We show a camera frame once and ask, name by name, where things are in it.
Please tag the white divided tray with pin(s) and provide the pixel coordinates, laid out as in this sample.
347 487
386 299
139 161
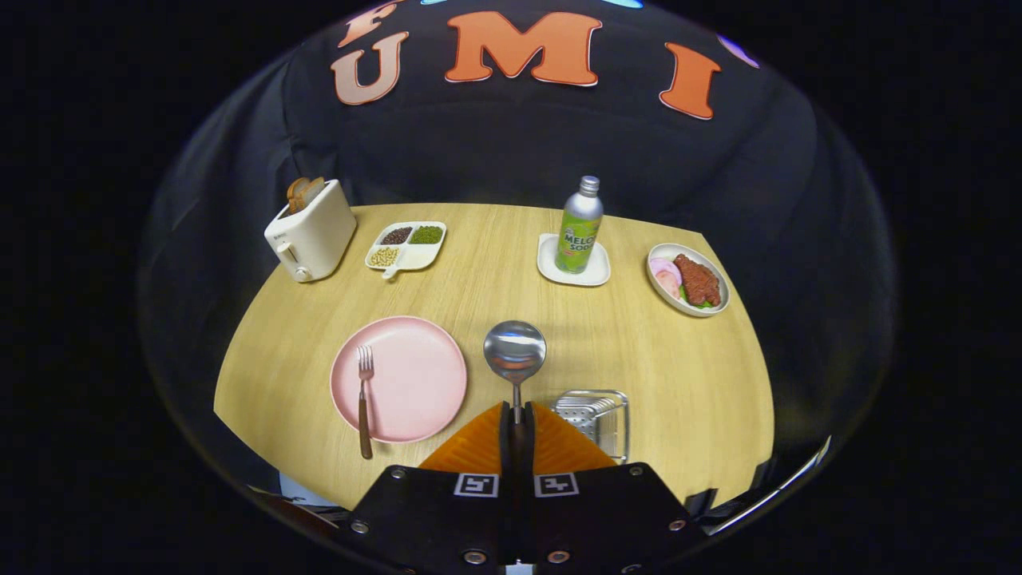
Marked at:
421 256

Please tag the pile of yellow soybeans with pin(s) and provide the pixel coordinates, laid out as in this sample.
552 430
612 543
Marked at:
384 256

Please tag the green lettuce leaf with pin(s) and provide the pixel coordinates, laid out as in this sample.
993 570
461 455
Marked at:
696 304

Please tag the white oval plate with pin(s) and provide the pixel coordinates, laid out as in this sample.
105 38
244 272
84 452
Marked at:
667 302

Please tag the pink ham slices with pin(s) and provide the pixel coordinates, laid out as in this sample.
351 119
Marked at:
664 273

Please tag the white toaster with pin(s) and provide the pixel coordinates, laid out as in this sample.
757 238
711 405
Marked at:
319 235

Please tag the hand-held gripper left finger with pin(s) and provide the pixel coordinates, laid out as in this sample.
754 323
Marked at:
431 511

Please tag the red-brown meat piece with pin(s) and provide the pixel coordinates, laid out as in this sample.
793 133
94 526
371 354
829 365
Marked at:
699 279

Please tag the pile of dark brown beans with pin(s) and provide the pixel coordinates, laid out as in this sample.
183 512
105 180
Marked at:
396 235

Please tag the green soda bottle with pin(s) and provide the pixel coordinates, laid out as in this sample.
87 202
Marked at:
579 231

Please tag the brown toast slice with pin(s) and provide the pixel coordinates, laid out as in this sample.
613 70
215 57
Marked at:
313 190
294 196

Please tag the pile of green beans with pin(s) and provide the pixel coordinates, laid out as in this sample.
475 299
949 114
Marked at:
427 235

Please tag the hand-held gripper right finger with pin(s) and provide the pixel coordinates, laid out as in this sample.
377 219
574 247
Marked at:
607 511

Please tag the pink round plate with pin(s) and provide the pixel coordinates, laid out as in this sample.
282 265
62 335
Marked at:
415 375

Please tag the white square coaster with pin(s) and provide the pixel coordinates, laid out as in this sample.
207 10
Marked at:
596 276

